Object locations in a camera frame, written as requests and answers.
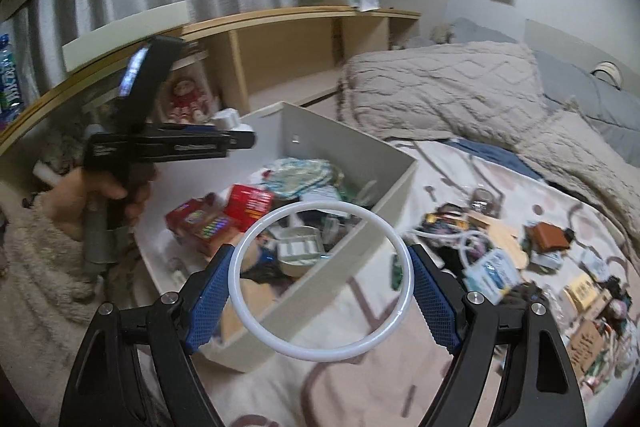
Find blue floral silk pouch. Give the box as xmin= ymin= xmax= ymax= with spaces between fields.
xmin=262 ymin=157 xmax=344 ymax=199

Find grey pillow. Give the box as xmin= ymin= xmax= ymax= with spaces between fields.
xmin=449 ymin=17 xmax=640 ymax=168

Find white headphones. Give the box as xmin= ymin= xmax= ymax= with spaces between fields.
xmin=591 ymin=61 xmax=624 ymax=90

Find brown leather wallet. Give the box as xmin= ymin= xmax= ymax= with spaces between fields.
xmin=529 ymin=222 xmax=575 ymax=254

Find beige textured blanket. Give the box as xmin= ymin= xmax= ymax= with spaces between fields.
xmin=338 ymin=41 xmax=639 ymax=260

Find red cigarette box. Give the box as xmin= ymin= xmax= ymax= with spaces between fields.
xmin=165 ymin=198 xmax=239 ymax=258

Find white plastic ring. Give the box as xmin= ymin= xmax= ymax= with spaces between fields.
xmin=226 ymin=199 xmax=416 ymax=363

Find white round bottle cap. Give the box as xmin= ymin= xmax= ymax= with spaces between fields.
xmin=208 ymin=108 xmax=253 ymax=132

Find person left hand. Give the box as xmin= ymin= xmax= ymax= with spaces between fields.
xmin=40 ymin=168 xmax=152 ymax=241

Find white cardboard shoe box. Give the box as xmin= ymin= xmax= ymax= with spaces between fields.
xmin=133 ymin=100 xmax=420 ymax=374

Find cartoon print bed sheet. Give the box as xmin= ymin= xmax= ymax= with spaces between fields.
xmin=196 ymin=140 xmax=639 ymax=426

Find water bottle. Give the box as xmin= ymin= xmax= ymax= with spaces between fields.
xmin=0 ymin=34 xmax=25 ymax=129

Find doll in red dress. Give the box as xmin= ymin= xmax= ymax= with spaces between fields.
xmin=168 ymin=77 xmax=209 ymax=124

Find red glove packet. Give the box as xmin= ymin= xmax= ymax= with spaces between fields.
xmin=224 ymin=184 xmax=273 ymax=232

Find wooden carved plaque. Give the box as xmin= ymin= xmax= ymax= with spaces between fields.
xmin=567 ymin=320 xmax=605 ymax=381

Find wooden side shelf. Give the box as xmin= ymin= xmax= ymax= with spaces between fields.
xmin=1 ymin=5 xmax=420 ymax=191

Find yellow small box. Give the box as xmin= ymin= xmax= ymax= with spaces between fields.
xmin=565 ymin=273 xmax=602 ymax=312

